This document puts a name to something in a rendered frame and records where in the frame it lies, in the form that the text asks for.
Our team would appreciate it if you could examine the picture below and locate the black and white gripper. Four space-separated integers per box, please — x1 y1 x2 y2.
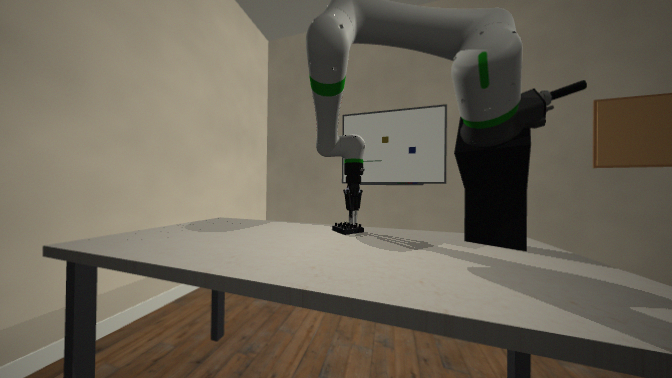
343 175 363 225

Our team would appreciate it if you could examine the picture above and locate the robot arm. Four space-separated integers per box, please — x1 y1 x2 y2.
306 0 587 176

